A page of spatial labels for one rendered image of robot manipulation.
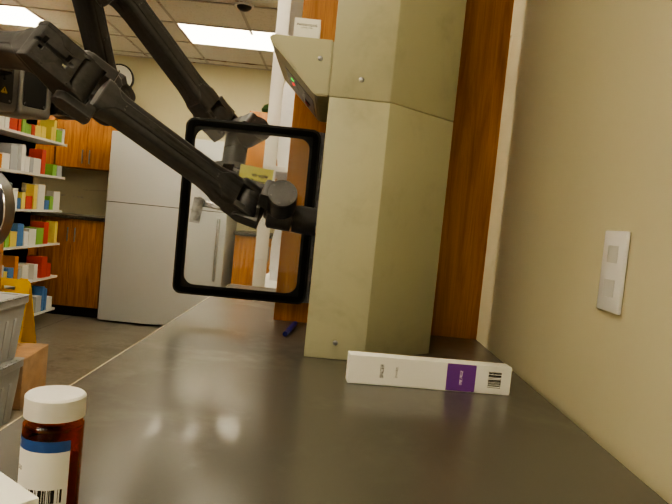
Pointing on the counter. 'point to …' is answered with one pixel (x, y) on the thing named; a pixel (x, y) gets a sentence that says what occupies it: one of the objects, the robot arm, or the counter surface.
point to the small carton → (307, 28)
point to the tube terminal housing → (384, 176)
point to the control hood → (307, 66)
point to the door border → (304, 205)
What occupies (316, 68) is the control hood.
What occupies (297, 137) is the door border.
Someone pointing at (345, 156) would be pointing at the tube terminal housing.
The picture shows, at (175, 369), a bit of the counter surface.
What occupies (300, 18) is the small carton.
